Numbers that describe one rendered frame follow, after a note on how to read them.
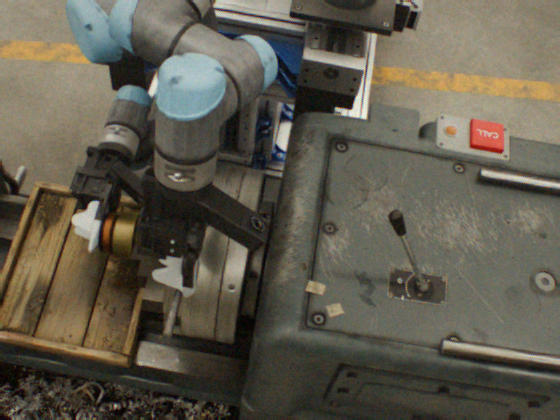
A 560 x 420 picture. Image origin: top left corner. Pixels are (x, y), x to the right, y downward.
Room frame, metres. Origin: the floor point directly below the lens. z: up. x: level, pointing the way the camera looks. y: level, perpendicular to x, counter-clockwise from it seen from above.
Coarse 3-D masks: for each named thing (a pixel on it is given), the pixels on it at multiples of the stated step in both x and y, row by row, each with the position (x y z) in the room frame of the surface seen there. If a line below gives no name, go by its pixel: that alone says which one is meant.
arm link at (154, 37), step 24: (120, 0) 0.66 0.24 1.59; (144, 0) 0.67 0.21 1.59; (168, 0) 0.67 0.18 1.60; (192, 0) 0.68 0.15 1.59; (216, 0) 0.71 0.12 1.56; (120, 24) 0.63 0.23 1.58; (144, 24) 0.63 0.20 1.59; (168, 24) 0.63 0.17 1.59; (192, 24) 0.64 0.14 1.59; (144, 48) 0.61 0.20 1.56; (168, 48) 0.60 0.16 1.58
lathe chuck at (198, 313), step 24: (216, 168) 0.68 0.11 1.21; (240, 168) 0.70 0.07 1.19; (216, 240) 0.53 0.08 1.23; (216, 264) 0.50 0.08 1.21; (168, 288) 0.46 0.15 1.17; (216, 288) 0.47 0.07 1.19; (168, 312) 0.44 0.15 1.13; (192, 312) 0.44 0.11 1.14; (216, 312) 0.45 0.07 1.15; (192, 336) 0.44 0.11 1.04
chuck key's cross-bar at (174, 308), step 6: (174, 294) 0.39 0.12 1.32; (180, 294) 0.39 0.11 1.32; (174, 300) 0.38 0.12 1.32; (180, 300) 0.39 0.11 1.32; (174, 306) 0.37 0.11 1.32; (174, 312) 0.36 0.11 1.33; (168, 318) 0.35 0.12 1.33; (174, 318) 0.36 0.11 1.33; (168, 324) 0.34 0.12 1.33; (174, 324) 0.35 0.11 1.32; (168, 330) 0.34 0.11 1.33; (168, 336) 0.33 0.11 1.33
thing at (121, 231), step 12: (108, 216) 0.61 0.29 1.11; (120, 216) 0.61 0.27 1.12; (132, 216) 0.61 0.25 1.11; (108, 228) 0.58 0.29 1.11; (120, 228) 0.58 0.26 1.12; (132, 228) 0.58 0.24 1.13; (108, 240) 0.56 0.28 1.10; (120, 240) 0.56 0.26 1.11; (132, 240) 0.57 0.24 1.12; (108, 252) 0.55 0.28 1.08; (120, 252) 0.55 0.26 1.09
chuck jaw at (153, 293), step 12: (132, 252) 0.55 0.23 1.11; (132, 264) 0.53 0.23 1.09; (144, 264) 0.53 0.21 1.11; (156, 264) 0.53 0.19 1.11; (144, 276) 0.50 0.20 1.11; (156, 288) 0.48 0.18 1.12; (144, 300) 0.46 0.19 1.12; (156, 300) 0.46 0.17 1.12; (156, 312) 0.45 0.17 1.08; (180, 324) 0.44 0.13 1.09
